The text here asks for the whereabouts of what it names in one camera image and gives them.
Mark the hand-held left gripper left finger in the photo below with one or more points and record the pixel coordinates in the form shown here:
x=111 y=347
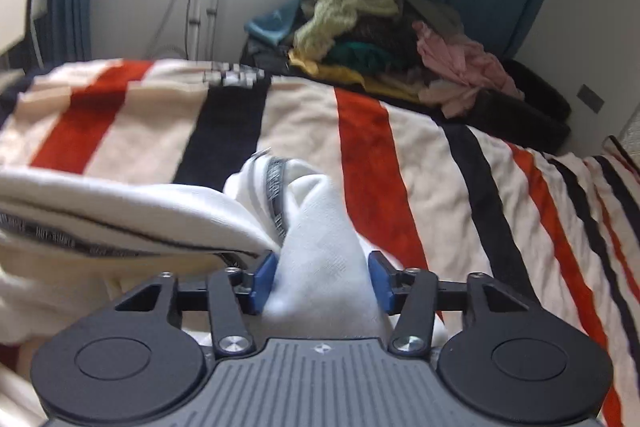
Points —
x=263 y=279

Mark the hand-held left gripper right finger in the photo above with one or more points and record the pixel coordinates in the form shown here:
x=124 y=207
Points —
x=381 y=282

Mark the white garment with dark trim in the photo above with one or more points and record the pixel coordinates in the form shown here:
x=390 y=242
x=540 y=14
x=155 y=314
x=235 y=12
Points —
x=320 y=247

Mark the striped blanket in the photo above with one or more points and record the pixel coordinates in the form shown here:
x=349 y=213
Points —
x=400 y=147

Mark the black suitcase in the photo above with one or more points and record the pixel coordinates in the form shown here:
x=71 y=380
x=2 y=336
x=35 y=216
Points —
x=520 y=107

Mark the green garment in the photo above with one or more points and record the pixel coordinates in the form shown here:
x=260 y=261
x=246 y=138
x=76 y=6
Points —
x=362 y=54

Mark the pink garment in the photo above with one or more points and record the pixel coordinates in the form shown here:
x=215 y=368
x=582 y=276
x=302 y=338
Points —
x=462 y=62

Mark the dark brown garment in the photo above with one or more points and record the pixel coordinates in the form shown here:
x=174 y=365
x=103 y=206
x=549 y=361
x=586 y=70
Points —
x=387 y=27

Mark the pale yellow knitted garment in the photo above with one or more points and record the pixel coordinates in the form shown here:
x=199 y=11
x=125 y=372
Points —
x=345 y=9

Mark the wall socket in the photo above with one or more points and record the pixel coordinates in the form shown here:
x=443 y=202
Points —
x=590 y=98

